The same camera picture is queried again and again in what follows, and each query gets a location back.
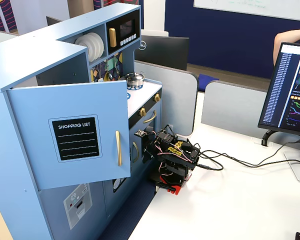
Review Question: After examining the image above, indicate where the blue wooden toy kitchen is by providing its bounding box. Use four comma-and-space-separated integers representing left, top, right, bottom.
0, 2, 163, 240

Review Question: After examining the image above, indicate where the gold dishwasher door handle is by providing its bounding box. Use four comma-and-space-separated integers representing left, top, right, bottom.
132, 141, 140, 164

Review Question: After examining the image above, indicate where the blue fridge door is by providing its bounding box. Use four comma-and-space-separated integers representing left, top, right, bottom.
6, 79, 132, 191

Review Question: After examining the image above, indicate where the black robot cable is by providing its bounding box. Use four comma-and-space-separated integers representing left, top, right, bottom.
189, 143, 300, 169

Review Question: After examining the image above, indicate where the monitor with lit screen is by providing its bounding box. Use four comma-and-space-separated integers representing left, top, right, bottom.
257, 41, 300, 139

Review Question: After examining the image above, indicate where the steel pot lid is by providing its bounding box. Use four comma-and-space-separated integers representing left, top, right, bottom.
125, 71, 145, 81

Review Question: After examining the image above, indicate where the white toy plate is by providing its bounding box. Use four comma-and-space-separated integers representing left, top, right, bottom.
89, 32, 105, 61
82, 33, 99, 62
74, 34, 91, 62

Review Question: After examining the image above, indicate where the black toy microwave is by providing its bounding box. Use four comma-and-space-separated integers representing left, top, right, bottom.
106, 9, 141, 56

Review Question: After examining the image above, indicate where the black Dell monitor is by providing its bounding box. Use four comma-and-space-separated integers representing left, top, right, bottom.
134, 34, 190, 72

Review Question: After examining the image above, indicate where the gold microwave handle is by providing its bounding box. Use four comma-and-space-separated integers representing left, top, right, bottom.
108, 27, 117, 48

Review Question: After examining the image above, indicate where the silver flat monitor base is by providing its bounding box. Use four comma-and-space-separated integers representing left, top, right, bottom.
283, 150, 300, 184

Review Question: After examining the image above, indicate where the gold fridge door handle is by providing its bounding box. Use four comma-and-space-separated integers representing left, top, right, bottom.
114, 130, 123, 167

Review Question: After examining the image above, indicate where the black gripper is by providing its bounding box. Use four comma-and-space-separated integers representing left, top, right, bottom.
142, 130, 179, 164

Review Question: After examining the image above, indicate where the gold oven handle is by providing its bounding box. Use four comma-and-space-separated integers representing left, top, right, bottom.
142, 109, 157, 124

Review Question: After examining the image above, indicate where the red robot base clamp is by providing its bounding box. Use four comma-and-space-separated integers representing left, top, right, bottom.
154, 174, 186, 196

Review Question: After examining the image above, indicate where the black monitor stand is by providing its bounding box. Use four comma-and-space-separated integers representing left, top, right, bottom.
261, 129, 279, 147

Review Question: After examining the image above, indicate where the blue seat cushion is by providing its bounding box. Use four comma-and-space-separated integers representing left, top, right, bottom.
197, 73, 227, 92

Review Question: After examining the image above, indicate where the white box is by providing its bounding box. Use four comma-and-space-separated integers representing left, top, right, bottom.
140, 29, 170, 38

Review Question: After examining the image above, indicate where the black cable with plug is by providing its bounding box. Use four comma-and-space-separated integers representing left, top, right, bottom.
197, 138, 300, 172

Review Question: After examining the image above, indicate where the white whiteboard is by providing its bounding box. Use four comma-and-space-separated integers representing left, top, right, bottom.
192, 0, 300, 23

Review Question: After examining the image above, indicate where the grey desk divider panel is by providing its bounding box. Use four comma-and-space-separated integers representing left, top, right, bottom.
133, 61, 200, 137
201, 80, 270, 131

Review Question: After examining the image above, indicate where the steel toy pot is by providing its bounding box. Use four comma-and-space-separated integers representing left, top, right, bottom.
125, 74, 146, 87

